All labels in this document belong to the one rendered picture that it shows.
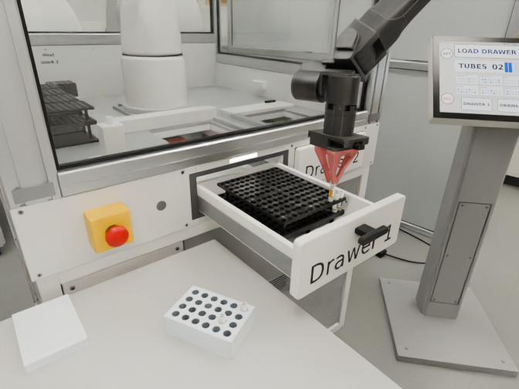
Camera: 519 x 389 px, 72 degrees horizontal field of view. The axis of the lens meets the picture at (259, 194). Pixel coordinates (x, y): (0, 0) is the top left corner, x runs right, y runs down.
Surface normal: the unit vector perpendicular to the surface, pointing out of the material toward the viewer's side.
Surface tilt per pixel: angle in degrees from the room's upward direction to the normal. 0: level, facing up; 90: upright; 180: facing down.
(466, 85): 50
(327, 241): 90
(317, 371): 0
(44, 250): 90
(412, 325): 5
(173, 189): 90
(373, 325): 0
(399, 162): 90
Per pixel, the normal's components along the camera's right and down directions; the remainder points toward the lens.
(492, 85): -0.10, -0.26
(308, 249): 0.63, 0.35
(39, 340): 0.02, -0.90
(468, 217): -0.15, 0.42
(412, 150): -0.69, 0.30
